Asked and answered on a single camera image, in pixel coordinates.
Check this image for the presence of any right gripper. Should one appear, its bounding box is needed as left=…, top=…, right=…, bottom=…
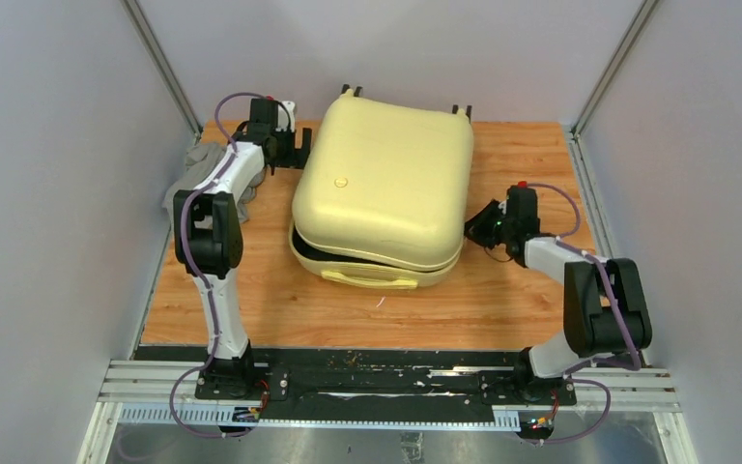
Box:
left=454, top=199, right=514, bottom=250

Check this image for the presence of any cream suitcase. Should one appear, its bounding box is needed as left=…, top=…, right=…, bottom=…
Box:
left=288, top=85, right=474, bottom=290

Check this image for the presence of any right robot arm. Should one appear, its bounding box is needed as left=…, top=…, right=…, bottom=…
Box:
left=464, top=182, right=653, bottom=404

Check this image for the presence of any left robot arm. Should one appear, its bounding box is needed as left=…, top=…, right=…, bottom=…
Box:
left=167, top=93, right=312, bottom=399

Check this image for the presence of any grey crumpled cloth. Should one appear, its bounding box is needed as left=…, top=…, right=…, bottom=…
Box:
left=161, top=142, right=266, bottom=223

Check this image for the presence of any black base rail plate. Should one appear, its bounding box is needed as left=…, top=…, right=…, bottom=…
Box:
left=194, top=348, right=576, bottom=423

